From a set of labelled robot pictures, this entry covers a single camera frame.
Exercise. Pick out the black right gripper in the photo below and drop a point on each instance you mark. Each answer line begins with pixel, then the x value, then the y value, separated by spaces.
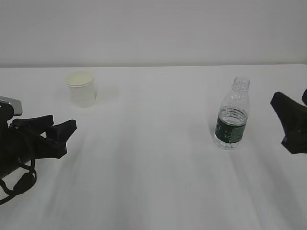
pixel 293 117

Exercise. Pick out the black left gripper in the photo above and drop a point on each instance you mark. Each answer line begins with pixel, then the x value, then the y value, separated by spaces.
pixel 36 138

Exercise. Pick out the white paper cup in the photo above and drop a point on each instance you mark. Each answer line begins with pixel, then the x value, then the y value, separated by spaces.
pixel 81 86

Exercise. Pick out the clear plastic water bottle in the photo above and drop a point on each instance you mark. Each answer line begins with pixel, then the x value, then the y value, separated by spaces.
pixel 233 115

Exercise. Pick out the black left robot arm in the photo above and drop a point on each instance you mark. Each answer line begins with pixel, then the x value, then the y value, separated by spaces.
pixel 7 168

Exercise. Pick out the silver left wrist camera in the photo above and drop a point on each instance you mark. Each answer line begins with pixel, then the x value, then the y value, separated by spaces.
pixel 16 104

